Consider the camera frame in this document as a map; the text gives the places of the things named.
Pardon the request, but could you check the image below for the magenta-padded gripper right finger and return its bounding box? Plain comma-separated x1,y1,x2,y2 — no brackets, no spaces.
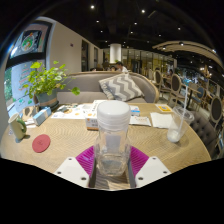
127,145,172,189

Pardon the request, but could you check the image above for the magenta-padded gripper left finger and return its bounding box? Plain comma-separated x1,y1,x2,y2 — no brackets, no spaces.
54,145,98,190

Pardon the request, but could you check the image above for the clear plastic bottle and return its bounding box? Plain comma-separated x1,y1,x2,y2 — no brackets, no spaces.
93,99,132,178

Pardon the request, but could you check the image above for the flat round red coaster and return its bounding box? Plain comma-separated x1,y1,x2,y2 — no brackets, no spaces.
31,133,52,154

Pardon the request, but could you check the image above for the clear plastic cup with straw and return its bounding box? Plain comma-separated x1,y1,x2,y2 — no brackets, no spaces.
166,84,195,144

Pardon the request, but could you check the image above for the white paper napkin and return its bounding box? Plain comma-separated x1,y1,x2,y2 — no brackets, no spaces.
149,111,174,130

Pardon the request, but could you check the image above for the white orange medicine box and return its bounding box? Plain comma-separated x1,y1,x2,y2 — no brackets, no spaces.
85,113,101,131

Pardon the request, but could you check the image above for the white paper sheet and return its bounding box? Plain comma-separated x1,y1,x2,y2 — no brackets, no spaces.
129,114,152,127

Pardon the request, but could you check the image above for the printed white leaflet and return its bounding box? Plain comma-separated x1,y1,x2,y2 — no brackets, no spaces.
51,101,98,120

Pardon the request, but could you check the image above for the light blue white carton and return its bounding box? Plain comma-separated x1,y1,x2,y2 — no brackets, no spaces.
32,106,53,127

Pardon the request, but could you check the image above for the small blue white packet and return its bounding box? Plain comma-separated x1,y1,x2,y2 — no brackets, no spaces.
129,105,141,117

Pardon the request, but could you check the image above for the small yellow card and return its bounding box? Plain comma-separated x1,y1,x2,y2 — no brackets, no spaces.
154,103,174,113

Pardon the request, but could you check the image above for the white paper strip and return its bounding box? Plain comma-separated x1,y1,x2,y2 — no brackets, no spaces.
24,118,37,128

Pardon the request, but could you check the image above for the grey tufted chair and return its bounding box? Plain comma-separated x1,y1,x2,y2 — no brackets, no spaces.
189,111,220,158

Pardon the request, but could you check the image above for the group of round-backed chairs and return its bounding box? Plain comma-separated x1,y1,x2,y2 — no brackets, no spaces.
151,68,224,134

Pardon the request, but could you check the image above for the grey curved sofa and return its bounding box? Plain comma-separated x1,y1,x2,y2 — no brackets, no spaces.
55,70,160,104

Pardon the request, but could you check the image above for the grey white chevron cushion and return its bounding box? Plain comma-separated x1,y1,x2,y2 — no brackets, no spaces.
98,73,145,102

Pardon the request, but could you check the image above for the green potted plant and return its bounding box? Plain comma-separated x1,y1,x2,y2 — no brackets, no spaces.
22,60,81,111

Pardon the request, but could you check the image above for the person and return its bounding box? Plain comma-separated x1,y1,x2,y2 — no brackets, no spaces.
115,61,130,74

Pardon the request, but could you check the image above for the white round column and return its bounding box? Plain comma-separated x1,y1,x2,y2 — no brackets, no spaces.
109,43,123,64

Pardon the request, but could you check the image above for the round green window picture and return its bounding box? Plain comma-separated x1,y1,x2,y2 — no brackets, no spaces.
9,22,53,60

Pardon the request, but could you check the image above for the group of ceiling lights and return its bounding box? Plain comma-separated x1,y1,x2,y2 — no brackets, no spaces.
89,3,218,54

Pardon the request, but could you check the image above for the white mug with green handle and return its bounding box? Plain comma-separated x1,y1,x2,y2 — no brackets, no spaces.
7,112,28,141

